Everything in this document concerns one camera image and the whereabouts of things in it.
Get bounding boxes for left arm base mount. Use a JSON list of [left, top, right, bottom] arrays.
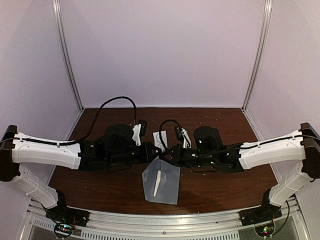
[[42, 190, 90, 239]]

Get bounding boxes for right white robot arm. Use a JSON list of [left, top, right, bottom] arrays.
[[159, 122, 320, 221]]

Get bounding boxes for grey-blue envelope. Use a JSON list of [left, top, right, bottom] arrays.
[[142, 157, 181, 205]]

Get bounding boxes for right black braided cable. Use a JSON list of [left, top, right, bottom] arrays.
[[158, 119, 181, 151]]

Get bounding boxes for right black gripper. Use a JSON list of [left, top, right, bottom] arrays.
[[159, 144, 217, 169]]

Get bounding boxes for left aluminium frame post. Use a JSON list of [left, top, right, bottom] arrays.
[[52, 0, 84, 112]]

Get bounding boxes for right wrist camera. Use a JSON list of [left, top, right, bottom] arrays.
[[174, 125, 192, 149]]

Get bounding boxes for white sticker sheet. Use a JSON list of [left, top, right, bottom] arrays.
[[153, 130, 168, 152]]

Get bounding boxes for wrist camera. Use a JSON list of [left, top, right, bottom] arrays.
[[174, 125, 192, 149], [132, 119, 148, 146]]

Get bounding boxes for ornate bordered paper sheet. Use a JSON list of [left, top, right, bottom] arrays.
[[153, 170, 162, 198]]

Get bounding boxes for right aluminium frame post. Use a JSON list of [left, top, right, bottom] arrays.
[[241, 0, 273, 112]]

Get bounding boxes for left black braided cable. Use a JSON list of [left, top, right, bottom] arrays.
[[0, 96, 138, 148]]

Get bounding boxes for front aluminium rail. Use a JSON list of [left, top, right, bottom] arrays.
[[18, 197, 311, 240]]

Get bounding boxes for aluminium frame post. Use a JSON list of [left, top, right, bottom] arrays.
[[52, 0, 84, 112], [241, 0, 273, 112]]

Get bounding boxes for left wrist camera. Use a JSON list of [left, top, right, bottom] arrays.
[[132, 119, 148, 146]]

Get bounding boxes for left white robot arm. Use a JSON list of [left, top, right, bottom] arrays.
[[0, 122, 161, 222]]

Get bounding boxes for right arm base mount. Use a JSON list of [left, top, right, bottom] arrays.
[[239, 197, 282, 238]]

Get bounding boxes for black braided cable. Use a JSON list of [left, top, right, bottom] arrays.
[[158, 119, 181, 151], [0, 96, 138, 148]]

